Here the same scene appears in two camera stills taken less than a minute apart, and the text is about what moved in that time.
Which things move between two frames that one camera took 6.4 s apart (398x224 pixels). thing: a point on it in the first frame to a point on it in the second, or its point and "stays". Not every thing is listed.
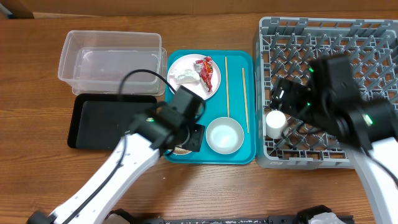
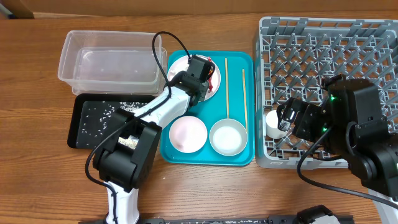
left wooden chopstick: (227, 89) stays
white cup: (276, 124) stays
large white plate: (187, 62) stays
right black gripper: (290, 105) to (307, 112)
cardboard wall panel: (27, 9) stays
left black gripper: (196, 139) to (204, 89)
